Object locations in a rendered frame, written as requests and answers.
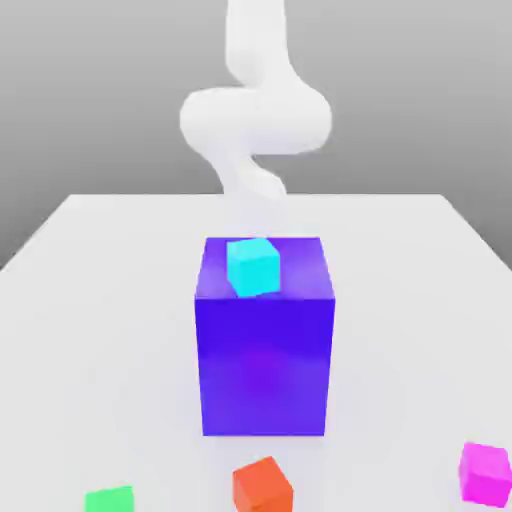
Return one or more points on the small cyan cube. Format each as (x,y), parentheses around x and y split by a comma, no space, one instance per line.
(254,268)

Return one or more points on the large purple box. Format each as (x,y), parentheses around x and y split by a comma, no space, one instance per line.
(264,360)

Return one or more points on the small green cube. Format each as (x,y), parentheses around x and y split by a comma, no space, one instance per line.
(108,500)

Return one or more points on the small magenta cube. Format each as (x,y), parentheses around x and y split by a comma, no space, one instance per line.
(484,476)

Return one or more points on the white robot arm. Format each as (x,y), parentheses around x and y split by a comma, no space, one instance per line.
(256,120)

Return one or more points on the small orange cube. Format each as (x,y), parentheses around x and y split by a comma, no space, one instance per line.
(262,486)

